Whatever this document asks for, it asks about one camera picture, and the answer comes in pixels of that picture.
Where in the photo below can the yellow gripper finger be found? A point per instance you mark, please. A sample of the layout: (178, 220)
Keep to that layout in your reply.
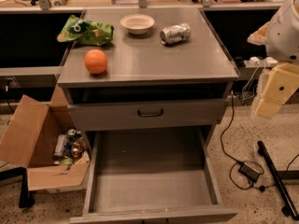
(259, 37)
(275, 88)

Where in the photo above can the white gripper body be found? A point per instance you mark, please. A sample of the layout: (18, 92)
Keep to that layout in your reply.
(284, 37)

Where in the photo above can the orange ball fruit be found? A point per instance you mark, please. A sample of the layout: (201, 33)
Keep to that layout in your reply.
(95, 61)

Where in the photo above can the grey middle drawer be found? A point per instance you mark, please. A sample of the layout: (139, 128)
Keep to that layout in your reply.
(141, 115)

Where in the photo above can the grey drawer cabinet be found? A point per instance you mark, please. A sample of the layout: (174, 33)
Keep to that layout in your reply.
(141, 69)

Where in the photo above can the grey open bottom drawer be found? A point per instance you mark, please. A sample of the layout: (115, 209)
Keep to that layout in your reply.
(152, 176)

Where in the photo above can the white power strip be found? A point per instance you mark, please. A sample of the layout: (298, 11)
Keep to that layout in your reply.
(268, 61)

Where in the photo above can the crushed silver soda can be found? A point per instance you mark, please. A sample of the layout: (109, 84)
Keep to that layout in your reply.
(175, 33)

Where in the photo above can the black power adapter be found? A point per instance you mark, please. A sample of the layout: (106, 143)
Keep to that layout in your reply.
(249, 172)

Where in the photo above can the white paper bowl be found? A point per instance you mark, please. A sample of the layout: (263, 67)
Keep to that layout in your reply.
(137, 24)

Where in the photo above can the black metal stand leg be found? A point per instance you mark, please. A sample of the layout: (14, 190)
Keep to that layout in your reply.
(289, 209)

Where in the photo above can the green chip bag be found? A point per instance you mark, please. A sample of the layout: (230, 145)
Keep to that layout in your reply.
(86, 32)

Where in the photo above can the cans in cardboard box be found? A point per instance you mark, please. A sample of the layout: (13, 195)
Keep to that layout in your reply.
(71, 149)

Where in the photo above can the brown cardboard box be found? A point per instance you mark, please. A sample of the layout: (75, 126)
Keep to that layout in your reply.
(30, 139)

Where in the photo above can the black stool leg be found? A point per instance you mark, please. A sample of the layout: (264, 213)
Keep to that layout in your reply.
(26, 199)

